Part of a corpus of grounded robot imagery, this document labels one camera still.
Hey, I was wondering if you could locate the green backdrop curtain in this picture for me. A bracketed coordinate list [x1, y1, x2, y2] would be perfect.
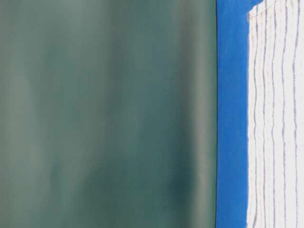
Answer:
[0, 0, 217, 228]

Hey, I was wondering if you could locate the white blue-striped towel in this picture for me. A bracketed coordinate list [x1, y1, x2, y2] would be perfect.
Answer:
[247, 0, 304, 228]

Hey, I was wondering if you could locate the blue table cloth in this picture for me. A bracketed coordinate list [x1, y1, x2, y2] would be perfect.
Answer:
[216, 0, 258, 228]

